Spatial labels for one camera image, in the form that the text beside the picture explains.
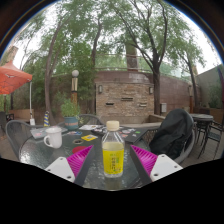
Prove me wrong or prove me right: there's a flat round red coaster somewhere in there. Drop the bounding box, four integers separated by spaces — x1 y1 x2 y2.
71 145 88 155

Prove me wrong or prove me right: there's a clear bottle with yellow label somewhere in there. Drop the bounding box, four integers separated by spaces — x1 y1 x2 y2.
101 120 126 179

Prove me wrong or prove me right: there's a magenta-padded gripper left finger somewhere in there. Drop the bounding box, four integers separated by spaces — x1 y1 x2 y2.
44 144 97 188

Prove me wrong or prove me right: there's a grey mesh patio chair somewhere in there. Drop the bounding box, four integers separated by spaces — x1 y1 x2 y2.
143 113 198 165
4 119 38 160
78 113 104 127

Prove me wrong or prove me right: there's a black backpack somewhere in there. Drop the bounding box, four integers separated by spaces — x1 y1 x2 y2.
148 108 194 160

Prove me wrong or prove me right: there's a dark round patio table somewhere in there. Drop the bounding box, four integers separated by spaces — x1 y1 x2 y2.
189 113 214 148

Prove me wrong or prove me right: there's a dark metal patio chair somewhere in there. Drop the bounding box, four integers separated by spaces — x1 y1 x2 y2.
198 120 224 159

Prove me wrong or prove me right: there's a green plant in blue pot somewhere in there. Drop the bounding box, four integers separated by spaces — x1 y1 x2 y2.
59 99 82 131

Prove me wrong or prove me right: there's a white ceramic mug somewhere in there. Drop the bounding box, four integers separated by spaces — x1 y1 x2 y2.
43 126 64 150

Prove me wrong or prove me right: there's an orange canopy tent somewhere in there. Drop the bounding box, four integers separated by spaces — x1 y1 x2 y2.
0 60 36 126

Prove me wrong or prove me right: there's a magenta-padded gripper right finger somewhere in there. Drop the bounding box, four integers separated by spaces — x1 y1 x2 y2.
129 144 184 187

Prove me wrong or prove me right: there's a yellow blue striped cone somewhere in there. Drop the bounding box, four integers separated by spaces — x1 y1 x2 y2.
43 110 51 128

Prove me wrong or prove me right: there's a grey laptop with stickers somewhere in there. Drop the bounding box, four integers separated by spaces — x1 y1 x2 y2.
29 126 69 140

